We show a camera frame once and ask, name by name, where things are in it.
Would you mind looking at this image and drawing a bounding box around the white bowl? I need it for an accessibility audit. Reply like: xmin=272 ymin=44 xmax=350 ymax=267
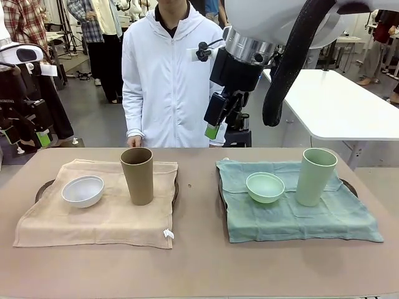
xmin=60 ymin=175 xmax=105 ymax=209

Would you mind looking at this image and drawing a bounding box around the black light stand pole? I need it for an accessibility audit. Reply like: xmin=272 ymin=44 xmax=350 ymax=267
xmin=322 ymin=37 xmax=339 ymax=73

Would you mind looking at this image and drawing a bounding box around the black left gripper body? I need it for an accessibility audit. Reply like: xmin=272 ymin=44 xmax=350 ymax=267
xmin=0 ymin=72 xmax=31 ymax=121

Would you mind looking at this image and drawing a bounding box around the brown tall cup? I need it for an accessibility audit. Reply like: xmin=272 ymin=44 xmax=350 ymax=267
xmin=120 ymin=146 xmax=155 ymax=206

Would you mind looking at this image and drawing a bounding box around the black serving tray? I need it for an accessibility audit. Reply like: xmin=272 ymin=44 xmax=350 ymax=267
xmin=217 ymin=178 xmax=360 ymax=216

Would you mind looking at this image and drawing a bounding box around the person in white jacket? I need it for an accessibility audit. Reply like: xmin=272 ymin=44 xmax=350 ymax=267
xmin=121 ymin=0 xmax=233 ymax=149

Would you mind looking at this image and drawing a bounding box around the person's right forearm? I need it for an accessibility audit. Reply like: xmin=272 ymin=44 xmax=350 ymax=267
xmin=122 ymin=80 xmax=147 ymax=138

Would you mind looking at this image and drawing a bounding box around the teal cloth mat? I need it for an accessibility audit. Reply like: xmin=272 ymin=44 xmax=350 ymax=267
xmin=215 ymin=159 xmax=385 ymax=244

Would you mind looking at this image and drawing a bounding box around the beige cloth mat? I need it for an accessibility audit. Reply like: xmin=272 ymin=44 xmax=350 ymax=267
xmin=12 ymin=159 xmax=180 ymax=250

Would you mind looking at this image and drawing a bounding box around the mint green bowl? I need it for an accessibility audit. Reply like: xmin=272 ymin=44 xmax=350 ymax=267
xmin=246 ymin=171 xmax=286 ymax=204

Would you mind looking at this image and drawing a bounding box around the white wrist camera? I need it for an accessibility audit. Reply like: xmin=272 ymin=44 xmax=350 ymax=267
xmin=0 ymin=43 xmax=45 ymax=65

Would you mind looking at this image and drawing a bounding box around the white side table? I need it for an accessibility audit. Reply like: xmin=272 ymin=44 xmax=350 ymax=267
xmin=262 ymin=69 xmax=399 ymax=171

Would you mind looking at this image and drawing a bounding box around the mint green tall cup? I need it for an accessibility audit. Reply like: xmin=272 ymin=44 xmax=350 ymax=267
xmin=295 ymin=147 xmax=339 ymax=207

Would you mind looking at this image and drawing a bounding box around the black camera cable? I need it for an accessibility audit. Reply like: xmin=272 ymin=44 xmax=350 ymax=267
xmin=196 ymin=37 xmax=226 ymax=62

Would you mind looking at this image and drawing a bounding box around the wooden base board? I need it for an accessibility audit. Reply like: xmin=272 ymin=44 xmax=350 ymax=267
xmin=58 ymin=136 xmax=85 ymax=149

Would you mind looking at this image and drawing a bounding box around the mannequin in plaid shirt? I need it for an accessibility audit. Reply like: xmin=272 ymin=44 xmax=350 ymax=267
xmin=2 ymin=0 xmax=75 ymax=149

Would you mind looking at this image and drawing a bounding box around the person in dark red clothes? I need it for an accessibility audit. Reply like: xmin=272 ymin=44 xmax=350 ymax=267
xmin=357 ymin=8 xmax=399 ymax=87

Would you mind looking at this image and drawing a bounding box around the black stool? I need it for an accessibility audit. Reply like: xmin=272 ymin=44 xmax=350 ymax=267
xmin=223 ymin=128 xmax=253 ymax=148

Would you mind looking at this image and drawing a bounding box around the person in cream shirt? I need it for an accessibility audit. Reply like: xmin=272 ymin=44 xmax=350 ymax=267
xmin=92 ymin=0 xmax=125 ymax=104

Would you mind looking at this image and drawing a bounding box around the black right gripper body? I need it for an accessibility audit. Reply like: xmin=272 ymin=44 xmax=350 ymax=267
xmin=209 ymin=48 xmax=266 ymax=93

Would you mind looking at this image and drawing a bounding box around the black corrugated cable hose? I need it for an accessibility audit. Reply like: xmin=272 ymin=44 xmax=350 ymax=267
xmin=262 ymin=0 xmax=338 ymax=128

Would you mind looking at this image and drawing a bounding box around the person in blue plaid shirt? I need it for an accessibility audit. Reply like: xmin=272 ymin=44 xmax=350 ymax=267
xmin=66 ymin=0 xmax=104 ymax=87

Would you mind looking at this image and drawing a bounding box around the brown serving tray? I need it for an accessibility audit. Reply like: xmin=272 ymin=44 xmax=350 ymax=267
xmin=34 ymin=174 xmax=181 ymax=213

